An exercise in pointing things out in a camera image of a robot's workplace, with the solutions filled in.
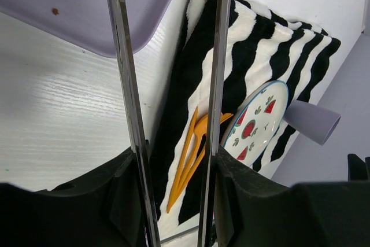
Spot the lavender plastic tray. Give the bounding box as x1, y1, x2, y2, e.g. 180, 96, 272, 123
1, 0, 171, 58

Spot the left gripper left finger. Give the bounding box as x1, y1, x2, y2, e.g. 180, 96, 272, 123
1, 149, 146, 246

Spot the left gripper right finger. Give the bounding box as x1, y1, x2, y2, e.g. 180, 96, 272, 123
214, 149, 369, 246

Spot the lavender plastic cup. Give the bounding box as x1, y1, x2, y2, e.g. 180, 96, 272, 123
284, 100, 341, 145

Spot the orange plastic fork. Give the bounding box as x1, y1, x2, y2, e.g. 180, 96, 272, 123
177, 112, 234, 198

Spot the orange plastic knife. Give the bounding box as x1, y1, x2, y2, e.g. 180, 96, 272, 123
166, 107, 198, 213

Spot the watermelon pattern plate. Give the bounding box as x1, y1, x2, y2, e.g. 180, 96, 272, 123
220, 80, 288, 167

